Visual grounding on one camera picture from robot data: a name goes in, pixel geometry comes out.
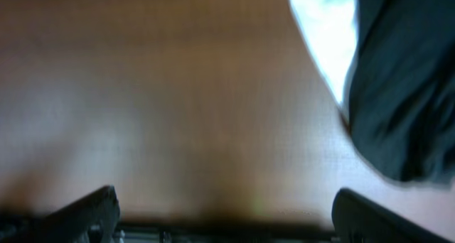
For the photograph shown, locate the black printed garment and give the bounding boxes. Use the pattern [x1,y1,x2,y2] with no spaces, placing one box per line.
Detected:
[349,0,454,185]

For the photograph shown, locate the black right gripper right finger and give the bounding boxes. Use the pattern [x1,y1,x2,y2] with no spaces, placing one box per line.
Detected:
[331,188,450,243]

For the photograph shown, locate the white garment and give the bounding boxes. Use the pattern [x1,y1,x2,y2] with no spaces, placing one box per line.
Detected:
[288,0,358,107]

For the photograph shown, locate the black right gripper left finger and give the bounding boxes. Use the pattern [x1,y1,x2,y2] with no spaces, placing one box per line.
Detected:
[1,185,120,243]

